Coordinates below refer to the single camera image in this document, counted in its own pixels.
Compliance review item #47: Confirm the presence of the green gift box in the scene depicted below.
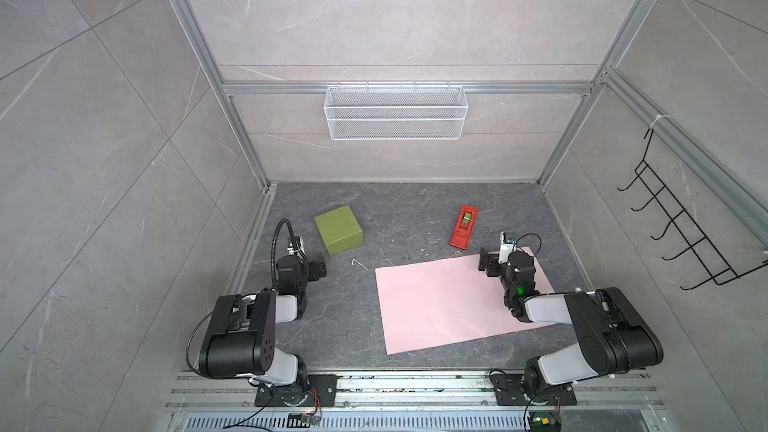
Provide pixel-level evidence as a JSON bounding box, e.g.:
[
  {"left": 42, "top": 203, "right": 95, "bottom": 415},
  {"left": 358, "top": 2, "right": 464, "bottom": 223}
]
[{"left": 314, "top": 205, "right": 364, "bottom": 256}]

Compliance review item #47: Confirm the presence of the pink wrapping paper sheet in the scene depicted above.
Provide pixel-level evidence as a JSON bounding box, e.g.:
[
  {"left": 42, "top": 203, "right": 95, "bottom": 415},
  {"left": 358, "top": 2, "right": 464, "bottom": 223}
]
[{"left": 375, "top": 255, "right": 544, "bottom": 355}]

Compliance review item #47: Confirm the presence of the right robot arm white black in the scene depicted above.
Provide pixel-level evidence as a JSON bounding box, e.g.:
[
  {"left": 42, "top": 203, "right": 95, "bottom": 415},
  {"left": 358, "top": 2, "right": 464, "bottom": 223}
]
[{"left": 478, "top": 247, "right": 664, "bottom": 404}]

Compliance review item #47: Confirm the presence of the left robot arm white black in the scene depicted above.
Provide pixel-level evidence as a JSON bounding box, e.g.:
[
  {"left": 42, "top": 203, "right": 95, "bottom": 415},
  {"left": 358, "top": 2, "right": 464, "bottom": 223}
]
[{"left": 197, "top": 254, "right": 327, "bottom": 395}]

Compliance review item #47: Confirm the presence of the red tape dispenser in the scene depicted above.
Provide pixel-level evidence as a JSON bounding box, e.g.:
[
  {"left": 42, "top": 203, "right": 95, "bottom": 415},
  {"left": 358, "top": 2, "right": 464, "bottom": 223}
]
[{"left": 449, "top": 205, "right": 478, "bottom": 250}]

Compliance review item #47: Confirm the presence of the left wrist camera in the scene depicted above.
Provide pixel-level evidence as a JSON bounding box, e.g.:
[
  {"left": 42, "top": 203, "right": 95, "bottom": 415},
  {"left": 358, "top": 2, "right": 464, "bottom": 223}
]
[{"left": 287, "top": 236, "right": 305, "bottom": 256}]

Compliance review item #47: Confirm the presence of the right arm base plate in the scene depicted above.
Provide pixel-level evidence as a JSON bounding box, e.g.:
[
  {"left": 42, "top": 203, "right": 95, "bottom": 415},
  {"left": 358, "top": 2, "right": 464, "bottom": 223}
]
[{"left": 488, "top": 369, "right": 577, "bottom": 406}]

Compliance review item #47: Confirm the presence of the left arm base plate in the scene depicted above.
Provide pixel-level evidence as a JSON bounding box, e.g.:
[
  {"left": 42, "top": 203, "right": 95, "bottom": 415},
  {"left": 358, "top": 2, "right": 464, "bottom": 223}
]
[{"left": 254, "top": 374, "right": 339, "bottom": 408}]

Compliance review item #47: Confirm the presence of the aluminium rail base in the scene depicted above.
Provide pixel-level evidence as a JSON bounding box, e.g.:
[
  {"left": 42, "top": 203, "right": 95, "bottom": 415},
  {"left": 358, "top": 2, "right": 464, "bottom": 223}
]
[{"left": 152, "top": 369, "right": 676, "bottom": 431}]

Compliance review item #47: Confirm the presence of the black wire hook rack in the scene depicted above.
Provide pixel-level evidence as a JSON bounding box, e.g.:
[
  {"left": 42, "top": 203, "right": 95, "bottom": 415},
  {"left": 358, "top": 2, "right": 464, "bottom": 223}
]
[{"left": 617, "top": 128, "right": 767, "bottom": 291}]

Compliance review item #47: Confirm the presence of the white wire mesh basket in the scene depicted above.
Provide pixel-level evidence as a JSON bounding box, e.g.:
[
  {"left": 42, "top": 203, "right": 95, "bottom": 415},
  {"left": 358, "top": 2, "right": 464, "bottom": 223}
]
[{"left": 323, "top": 85, "right": 469, "bottom": 141}]

